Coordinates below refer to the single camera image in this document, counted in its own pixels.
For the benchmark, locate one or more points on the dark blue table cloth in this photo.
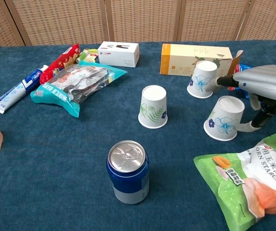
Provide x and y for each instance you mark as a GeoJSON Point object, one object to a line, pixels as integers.
{"type": "Point", "coordinates": [56, 168]}

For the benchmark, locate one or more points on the blue drink can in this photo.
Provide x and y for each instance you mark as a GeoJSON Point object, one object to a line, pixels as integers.
{"type": "Point", "coordinates": [128, 183]}

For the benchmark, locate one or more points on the blue white toothpaste tube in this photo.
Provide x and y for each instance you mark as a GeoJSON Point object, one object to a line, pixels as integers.
{"type": "Point", "coordinates": [19, 89]}

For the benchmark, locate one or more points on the red snack packet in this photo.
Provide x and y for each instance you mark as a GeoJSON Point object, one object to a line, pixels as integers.
{"type": "Point", "coordinates": [60, 61]}

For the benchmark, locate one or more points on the small white cardboard box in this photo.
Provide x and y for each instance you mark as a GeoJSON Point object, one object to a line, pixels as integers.
{"type": "Point", "coordinates": [118, 54]}

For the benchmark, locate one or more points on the green white corn starch bag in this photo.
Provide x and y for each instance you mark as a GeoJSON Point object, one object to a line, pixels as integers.
{"type": "Point", "coordinates": [248, 192]}

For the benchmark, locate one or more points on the long beige orange carton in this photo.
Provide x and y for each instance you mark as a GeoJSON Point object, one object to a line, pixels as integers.
{"type": "Point", "coordinates": [181, 57]}

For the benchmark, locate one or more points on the white cup green fern print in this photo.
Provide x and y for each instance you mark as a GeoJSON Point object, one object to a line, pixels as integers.
{"type": "Point", "coordinates": [152, 103]}

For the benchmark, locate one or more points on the white cup blue flower print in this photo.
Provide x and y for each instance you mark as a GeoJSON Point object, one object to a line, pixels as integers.
{"type": "Point", "coordinates": [200, 77]}
{"type": "Point", "coordinates": [224, 115]}

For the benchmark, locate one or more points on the blue red snack bag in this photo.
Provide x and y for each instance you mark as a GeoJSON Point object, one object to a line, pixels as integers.
{"type": "Point", "coordinates": [242, 67]}

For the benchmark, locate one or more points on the teal clear bag of sachets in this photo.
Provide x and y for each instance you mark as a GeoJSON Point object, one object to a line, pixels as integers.
{"type": "Point", "coordinates": [80, 81]}

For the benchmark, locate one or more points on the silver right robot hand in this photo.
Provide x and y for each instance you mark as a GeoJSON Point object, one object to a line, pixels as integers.
{"type": "Point", "coordinates": [267, 81]}

